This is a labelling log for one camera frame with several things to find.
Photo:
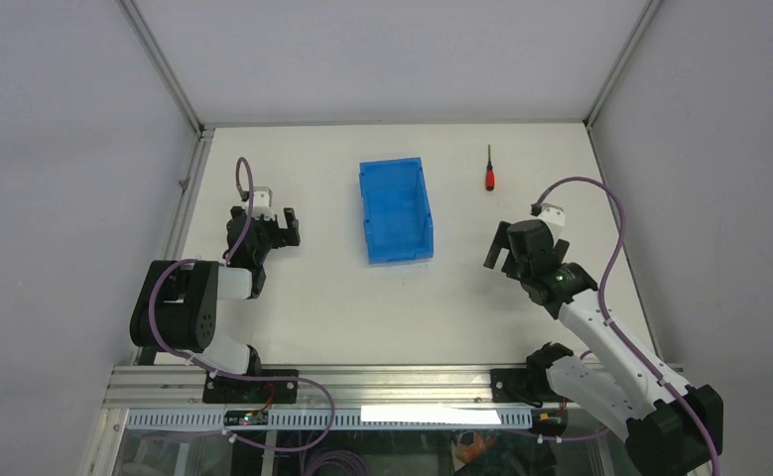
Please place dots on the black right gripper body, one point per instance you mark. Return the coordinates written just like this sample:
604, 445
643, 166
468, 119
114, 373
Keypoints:
513, 268

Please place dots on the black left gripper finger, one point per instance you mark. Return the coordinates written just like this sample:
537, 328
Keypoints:
291, 219
288, 237

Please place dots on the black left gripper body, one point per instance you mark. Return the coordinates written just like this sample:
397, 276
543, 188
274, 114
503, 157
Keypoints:
268, 234

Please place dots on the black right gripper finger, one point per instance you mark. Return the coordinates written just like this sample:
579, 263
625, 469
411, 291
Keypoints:
561, 249
499, 242

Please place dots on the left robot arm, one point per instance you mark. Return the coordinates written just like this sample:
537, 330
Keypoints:
176, 308

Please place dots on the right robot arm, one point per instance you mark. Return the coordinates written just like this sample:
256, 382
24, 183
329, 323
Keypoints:
667, 425

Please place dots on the blue plastic storage bin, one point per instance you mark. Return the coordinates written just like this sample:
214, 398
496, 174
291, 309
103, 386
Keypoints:
397, 217

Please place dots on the small green circuit board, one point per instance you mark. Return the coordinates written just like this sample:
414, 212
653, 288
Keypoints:
240, 418

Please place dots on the orange object under table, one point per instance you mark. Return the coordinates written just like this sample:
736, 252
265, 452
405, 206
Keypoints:
468, 445

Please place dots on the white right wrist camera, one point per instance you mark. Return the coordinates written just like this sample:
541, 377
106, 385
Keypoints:
555, 219

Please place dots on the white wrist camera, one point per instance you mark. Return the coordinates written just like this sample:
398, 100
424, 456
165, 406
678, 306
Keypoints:
260, 199
555, 219

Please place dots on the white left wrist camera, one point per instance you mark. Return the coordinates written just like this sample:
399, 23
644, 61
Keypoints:
260, 199

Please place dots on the red handled screwdriver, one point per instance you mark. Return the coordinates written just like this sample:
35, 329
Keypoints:
490, 180

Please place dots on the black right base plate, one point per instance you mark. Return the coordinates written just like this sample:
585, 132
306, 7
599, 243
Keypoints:
521, 385

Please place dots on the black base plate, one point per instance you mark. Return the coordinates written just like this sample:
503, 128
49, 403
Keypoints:
222, 390
521, 385

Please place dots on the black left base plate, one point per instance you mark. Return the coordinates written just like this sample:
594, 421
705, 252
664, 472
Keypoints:
222, 390

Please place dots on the white slotted cable duct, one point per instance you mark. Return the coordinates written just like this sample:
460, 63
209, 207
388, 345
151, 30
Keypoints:
373, 417

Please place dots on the aluminium front frame rail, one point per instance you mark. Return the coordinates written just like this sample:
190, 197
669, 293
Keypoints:
182, 387

